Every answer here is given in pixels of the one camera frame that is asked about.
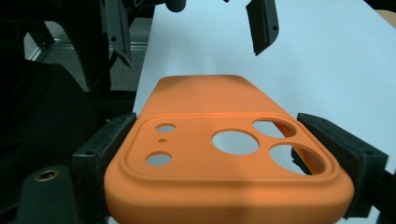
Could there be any aluminium floor rail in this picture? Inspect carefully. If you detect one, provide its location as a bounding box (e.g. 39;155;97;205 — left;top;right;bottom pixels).
23;40;148;62

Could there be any orange phone case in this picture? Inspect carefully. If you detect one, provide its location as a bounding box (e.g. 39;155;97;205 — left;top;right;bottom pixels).
104;74;356;224

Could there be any black metal stand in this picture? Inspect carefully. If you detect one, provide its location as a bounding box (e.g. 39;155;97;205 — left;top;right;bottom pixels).
60;0;113;91

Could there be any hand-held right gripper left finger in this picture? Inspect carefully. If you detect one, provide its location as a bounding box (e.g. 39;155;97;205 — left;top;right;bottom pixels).
73;112;138;217

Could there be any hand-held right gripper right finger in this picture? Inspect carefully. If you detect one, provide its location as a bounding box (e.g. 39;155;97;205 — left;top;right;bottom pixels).
290;112;389;219

